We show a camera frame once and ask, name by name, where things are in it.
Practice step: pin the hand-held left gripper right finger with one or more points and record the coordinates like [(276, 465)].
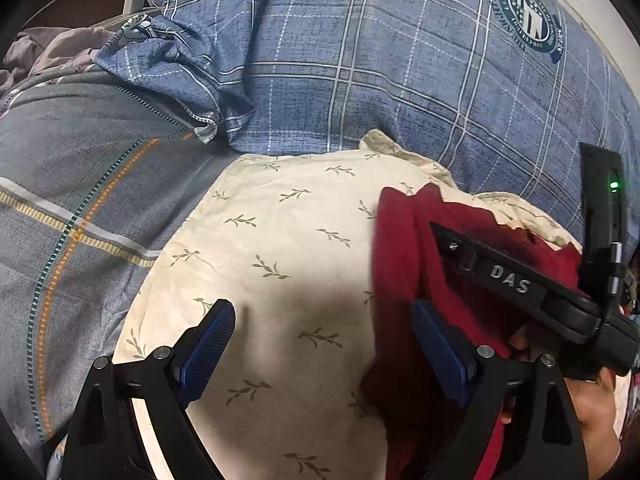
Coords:
[(440, 355)]

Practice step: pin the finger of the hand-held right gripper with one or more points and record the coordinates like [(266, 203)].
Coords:
[(452, 247)]

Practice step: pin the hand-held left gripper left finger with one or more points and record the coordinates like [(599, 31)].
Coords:
[(207, 355)]

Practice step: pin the red garment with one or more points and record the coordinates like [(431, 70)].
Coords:
[(400, 260)]

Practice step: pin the person's right hand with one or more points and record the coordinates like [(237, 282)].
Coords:
[(595, 410)]

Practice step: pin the cream leaf-print pillow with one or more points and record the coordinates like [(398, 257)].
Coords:
[(280, 240)]

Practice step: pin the blue plaid quilt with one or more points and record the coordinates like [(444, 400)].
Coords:
[(375, 60)]

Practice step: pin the grey striped bedsheet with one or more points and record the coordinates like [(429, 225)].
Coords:
[(75, 185)]

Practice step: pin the grey floral cloth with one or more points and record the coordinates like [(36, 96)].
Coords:
[(50, 50)]

